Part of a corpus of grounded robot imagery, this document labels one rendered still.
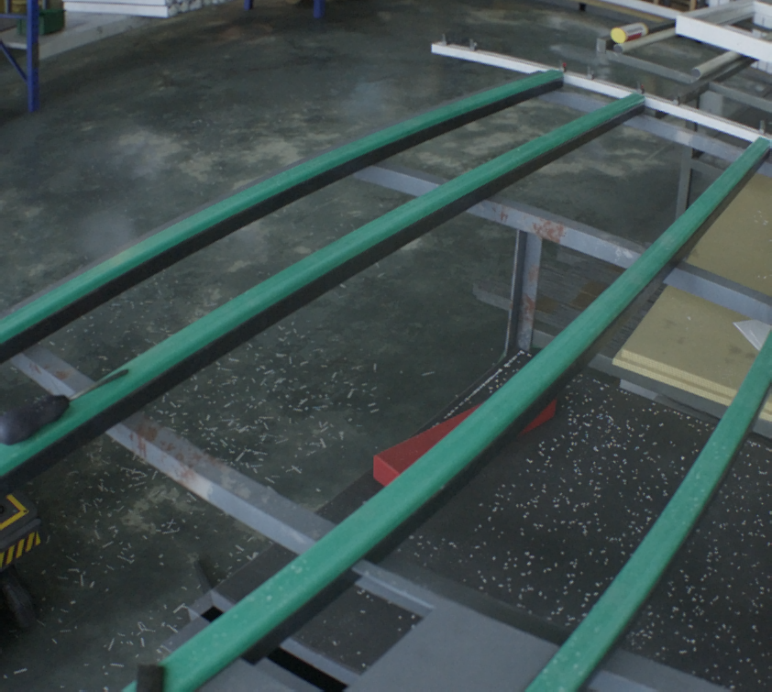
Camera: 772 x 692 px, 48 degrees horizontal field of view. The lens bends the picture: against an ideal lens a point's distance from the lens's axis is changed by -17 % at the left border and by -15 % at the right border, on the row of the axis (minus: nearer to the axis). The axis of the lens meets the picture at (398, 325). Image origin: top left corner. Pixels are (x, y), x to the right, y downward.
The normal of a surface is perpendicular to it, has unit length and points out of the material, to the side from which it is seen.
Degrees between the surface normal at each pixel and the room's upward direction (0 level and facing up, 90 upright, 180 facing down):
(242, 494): 0
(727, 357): 0
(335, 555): 0
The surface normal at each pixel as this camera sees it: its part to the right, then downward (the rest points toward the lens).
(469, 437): 0.04, -0.86
